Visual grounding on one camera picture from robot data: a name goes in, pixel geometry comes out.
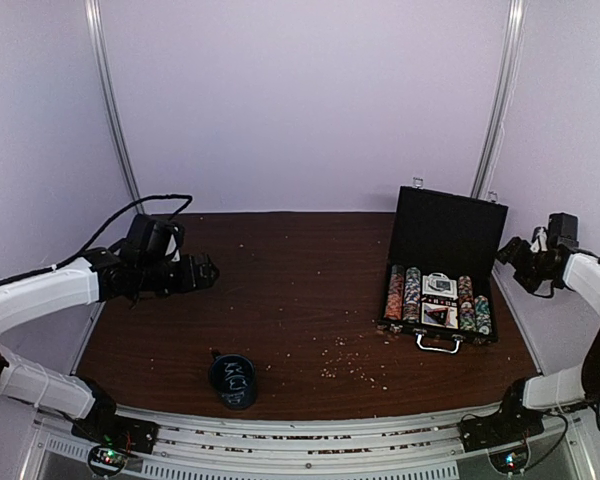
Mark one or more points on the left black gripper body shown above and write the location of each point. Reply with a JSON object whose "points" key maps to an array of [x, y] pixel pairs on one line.
{"points": [[155, 277]]}

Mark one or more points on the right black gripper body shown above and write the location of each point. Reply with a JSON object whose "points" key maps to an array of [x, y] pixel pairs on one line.
{"points": [[528, 269]]}

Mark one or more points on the black poker chip case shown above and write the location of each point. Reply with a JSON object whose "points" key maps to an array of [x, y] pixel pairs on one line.
{"points": [[450, 234]]}

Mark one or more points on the yellow blue card deck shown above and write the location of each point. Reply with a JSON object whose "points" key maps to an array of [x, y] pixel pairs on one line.
{"points": [[452, 315]]}

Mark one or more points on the white card deck box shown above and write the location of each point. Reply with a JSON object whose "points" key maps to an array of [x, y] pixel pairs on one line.
{"points": [[452, 295]]}

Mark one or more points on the clear acrylic dealer button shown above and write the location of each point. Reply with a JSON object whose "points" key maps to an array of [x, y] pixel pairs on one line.
{"points": [[439, 282]]}

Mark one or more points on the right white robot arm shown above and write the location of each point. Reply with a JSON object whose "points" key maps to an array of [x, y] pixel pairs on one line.
{"points": [[570, 349]]}

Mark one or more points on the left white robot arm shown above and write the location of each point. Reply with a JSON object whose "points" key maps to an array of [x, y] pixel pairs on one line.
{"points": [[85, 279]]}

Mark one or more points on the green blue chip stack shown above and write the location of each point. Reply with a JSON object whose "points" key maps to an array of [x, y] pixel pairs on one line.
{"points": [[411, 295]]}

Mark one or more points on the dark blue printed cup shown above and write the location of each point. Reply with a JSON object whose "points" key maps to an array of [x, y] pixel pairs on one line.
{"points": [[233, 378]]}

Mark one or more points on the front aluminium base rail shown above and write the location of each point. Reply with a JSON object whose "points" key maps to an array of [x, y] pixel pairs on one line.
{"points": [[424, 446]]}

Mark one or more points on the right aluminium frame post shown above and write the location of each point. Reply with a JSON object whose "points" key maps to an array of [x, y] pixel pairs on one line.
{"points": [[503, 93]]}

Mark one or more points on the aluminium frame post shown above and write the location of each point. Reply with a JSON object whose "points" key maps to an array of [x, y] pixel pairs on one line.
{"points": [[98, 41], [503, 93]]}

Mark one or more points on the left aluminium frame post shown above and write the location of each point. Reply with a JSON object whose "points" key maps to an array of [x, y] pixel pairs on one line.
{"points": [[98, 41]]}

